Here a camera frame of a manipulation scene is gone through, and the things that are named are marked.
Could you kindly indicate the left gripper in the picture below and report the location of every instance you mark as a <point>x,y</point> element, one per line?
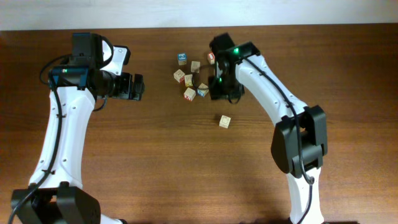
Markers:
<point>123,92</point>

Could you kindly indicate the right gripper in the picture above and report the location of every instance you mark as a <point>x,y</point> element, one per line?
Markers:
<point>225,92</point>

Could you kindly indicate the wooden block blue side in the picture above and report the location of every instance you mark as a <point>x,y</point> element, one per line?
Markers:
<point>202,89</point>

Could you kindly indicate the wooden block circle top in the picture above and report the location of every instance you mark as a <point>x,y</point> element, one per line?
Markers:
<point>224,121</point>

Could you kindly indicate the wooden block red bottom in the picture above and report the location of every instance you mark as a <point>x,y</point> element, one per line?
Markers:
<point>189,94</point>

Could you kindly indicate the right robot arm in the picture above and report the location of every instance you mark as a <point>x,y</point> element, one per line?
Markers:
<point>299,141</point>

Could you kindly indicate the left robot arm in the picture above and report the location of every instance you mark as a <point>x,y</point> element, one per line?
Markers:
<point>92,71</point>

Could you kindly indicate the red I wooden block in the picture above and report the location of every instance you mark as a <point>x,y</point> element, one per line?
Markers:
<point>211,58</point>

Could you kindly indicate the plain wooden block top middle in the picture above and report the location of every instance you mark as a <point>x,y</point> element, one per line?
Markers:
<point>195,66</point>

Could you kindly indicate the yellow wooden block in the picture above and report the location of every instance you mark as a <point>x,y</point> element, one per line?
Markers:
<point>188,79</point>

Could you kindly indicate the wooden block butterfly left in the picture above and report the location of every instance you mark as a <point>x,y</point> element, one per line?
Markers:
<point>179,76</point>

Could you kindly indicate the blue top wooden block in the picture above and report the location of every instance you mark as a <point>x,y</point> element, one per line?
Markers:
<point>182,58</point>

